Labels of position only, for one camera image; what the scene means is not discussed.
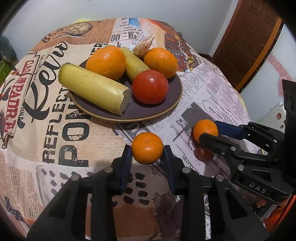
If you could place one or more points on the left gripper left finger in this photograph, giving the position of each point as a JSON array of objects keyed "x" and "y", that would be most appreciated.
[{"x": 64, "y": 218}]

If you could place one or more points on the small tangerine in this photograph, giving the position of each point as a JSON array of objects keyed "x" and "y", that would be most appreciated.
[
  {"x": 204, "y": 126},
  {"x": 147, "y": 148}
]

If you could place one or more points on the green patterned box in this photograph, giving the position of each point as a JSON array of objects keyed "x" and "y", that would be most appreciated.
[{"x": 5, "y": 69}]

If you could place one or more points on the long yellow corn cob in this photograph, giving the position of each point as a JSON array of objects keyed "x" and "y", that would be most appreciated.
[{"x": 106, "y": 93}]

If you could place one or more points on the grey plush toy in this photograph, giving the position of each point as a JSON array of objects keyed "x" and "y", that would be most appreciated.
[{"x": 7, "y": 52}]

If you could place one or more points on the dark red jujube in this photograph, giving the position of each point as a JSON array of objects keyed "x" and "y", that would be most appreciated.
[{"x": 204, "y": 154}]

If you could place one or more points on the medium orange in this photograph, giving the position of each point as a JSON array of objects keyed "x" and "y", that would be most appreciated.
[{"x": 162, "y": 60}]

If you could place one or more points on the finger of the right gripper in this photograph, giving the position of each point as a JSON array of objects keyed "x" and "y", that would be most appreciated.
[
  {"x": 228, "y": 149},
  {"x": 262, "y": 136}
]

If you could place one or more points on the dark purple ceramic plate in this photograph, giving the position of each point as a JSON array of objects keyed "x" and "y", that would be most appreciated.
[{"x": 136, "y": 110}]

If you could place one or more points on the retro newspaper print tablecloth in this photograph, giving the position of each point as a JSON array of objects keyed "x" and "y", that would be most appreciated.
[{"x": 46, "y": 138}]

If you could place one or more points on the yellow chair back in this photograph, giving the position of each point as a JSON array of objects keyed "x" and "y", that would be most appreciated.
[{"x": 82, "y": 20}]

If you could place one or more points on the red tomato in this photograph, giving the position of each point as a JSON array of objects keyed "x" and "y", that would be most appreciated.
[{"x": 150, "y": 87}]

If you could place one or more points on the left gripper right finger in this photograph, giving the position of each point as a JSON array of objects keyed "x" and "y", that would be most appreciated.
[{"x": 231, "y": 218}]

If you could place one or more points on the short yellow corn cob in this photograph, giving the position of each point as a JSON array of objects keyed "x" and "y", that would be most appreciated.
[{"x": 134, "y": 65}]

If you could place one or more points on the large orange with sticker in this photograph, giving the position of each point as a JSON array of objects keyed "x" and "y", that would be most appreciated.
[{"x": 109, "y": 61}]

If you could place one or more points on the brown wooden door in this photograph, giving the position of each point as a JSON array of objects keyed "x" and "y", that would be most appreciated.
[{"x": 249, "y": 37}]

